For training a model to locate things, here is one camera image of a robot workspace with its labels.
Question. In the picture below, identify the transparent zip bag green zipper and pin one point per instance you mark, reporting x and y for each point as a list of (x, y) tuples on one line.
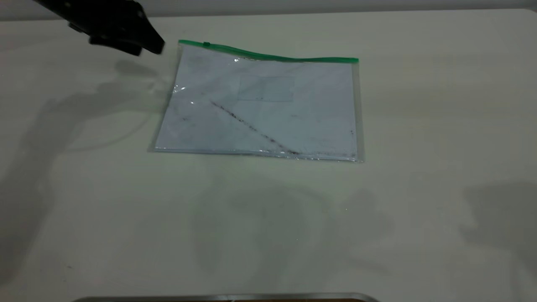
[(268, 126)]

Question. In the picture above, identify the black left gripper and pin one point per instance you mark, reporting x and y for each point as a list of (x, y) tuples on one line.
[(105, 16)]

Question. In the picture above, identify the silver metal rim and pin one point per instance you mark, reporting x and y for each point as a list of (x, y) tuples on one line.
[(226, 297)]

